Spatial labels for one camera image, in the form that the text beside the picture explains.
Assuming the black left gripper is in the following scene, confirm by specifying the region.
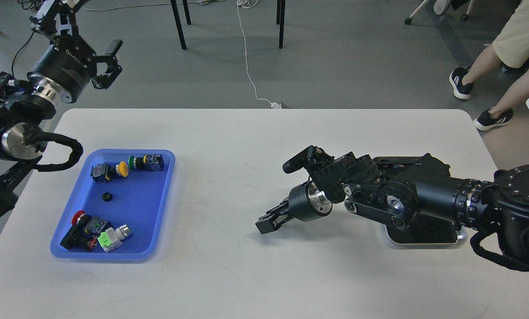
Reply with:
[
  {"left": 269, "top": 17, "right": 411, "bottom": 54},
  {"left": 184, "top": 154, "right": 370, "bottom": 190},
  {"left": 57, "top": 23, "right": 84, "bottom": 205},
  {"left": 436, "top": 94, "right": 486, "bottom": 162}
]
[{"left": 27, "top": 0, "right": 123, "bottom": 103}]

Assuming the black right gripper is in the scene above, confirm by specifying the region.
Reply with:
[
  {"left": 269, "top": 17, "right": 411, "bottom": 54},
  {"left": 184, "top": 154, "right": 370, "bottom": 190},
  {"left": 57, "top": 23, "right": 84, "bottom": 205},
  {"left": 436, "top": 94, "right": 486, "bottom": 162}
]
[{"left": 255, "top": 183, "right": 333, "bottom": 234}]

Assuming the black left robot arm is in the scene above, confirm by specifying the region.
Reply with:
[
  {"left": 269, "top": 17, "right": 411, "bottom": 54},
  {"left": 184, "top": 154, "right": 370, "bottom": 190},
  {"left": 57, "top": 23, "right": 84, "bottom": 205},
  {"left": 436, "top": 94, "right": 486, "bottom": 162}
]
[{"left": 0, "top": 0, "right": 122, "bottom": 218}]

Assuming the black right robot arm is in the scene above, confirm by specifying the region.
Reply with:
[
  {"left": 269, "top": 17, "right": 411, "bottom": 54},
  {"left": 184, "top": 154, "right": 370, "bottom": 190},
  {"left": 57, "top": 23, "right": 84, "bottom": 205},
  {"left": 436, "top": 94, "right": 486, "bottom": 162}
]
[{"left": 256, "top": 145, "right": 529, "bottom": 272}]

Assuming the black table leg left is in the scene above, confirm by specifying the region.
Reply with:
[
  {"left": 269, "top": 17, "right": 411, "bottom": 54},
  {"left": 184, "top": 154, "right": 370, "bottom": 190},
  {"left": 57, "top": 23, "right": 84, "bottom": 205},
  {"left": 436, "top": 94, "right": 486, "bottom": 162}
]
[{"left": 170, "top": 0, "right": 192, "bottom": 51}]

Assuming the black table leg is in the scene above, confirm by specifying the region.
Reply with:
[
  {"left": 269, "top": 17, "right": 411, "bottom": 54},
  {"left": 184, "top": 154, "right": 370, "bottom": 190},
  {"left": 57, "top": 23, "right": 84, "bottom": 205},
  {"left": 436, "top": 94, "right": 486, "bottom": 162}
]
[
  {"left": 276, "top": 0, "right": 286, "bottom": 49},
  {"left": 170, "top": 0, "right": 192, "bottom": 51}
]

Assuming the silver metal tray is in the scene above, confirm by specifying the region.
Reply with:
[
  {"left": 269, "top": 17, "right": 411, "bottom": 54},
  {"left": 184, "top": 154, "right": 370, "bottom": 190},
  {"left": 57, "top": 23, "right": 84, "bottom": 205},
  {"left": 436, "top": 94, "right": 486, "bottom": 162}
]
[{"left": 370, "top": 156, "right": 467, "bottom": 245}]

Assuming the blue plastic tray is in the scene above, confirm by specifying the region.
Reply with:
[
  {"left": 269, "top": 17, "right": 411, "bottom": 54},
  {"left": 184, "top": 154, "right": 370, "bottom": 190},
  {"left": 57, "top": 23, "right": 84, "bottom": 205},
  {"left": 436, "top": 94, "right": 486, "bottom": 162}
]
[{"left": 50, "top": 149, "right": 176, "bottom": 261}]

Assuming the red emergency stop button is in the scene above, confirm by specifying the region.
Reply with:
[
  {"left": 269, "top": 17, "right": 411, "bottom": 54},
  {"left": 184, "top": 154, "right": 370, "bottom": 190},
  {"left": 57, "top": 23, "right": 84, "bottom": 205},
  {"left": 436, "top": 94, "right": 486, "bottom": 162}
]
[{"left": 60, "top": 210, "right": 112, "bottom": 252}]

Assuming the black table leg right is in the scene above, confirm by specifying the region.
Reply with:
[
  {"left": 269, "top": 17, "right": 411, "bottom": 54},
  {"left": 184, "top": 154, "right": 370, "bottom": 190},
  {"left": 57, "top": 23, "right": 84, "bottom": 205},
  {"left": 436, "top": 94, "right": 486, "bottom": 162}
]
[{"left": 276, "top": 0, "right": 286, "bottom": 49}]

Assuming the person in beige shorts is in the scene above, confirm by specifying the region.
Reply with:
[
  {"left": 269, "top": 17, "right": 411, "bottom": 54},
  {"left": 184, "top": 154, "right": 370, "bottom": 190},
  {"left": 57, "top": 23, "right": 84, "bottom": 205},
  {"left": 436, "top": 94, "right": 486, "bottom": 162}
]
[{"left": 449, "top": 0, "right": 529, "bottom": 131}]

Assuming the white power cable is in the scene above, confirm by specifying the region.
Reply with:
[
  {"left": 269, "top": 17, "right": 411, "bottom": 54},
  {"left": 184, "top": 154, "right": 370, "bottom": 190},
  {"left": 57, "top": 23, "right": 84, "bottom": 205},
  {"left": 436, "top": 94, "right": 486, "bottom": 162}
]
[{"left": 198, "top": 0, "right": 282, "bottom": 108}]

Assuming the yellow push button switch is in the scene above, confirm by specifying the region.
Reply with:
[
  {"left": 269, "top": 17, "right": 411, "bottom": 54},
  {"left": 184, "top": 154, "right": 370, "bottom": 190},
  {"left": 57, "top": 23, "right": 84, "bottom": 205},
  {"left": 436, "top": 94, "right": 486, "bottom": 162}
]
[{"left": 90, "top": 161, "right": 129, "bottom": 182}]

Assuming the green push button switch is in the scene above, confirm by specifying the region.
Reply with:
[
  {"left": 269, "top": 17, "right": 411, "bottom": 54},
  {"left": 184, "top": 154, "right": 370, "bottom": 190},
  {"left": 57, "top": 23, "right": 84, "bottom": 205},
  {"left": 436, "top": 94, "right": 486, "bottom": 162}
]
[{"left": 128, "top": 153, "right": 164, "bottom": 171}]

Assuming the white selector switch green block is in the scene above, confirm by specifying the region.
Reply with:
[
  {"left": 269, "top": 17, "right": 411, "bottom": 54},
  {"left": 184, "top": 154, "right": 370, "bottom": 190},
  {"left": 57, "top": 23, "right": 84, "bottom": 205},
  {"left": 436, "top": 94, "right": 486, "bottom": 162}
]
[{"left": 97, "top": 224, "right": 132, "bottom": 253}]

